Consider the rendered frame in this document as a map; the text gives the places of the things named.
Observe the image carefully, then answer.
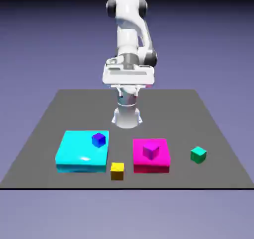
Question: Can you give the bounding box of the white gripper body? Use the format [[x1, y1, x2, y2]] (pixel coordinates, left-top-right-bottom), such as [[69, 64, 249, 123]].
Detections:
[[102, 63, 155, 89]]

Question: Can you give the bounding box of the small green cube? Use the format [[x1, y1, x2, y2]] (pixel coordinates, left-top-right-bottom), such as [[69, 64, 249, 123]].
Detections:
[[190, 146, 207, 164]]

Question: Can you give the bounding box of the large cyan box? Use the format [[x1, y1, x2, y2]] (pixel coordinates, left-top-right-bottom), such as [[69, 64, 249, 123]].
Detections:
[[55, 130, 110, 173]]

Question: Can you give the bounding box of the small blue cube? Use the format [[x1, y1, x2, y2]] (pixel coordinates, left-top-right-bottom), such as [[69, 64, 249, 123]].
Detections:
[[91, 132, 106, 149]]

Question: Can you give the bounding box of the small yellow cube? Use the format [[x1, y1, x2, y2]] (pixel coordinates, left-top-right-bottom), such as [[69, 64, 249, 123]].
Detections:
[[110, 162, 125, 181]]

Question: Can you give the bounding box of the large magenta box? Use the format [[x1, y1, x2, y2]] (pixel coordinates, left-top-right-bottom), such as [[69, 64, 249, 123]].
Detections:
[[132, 138, 171, 174]]

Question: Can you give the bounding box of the small purple cube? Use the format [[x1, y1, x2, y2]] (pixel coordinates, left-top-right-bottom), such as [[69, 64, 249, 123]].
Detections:
[[142, 143, 160, 160]]

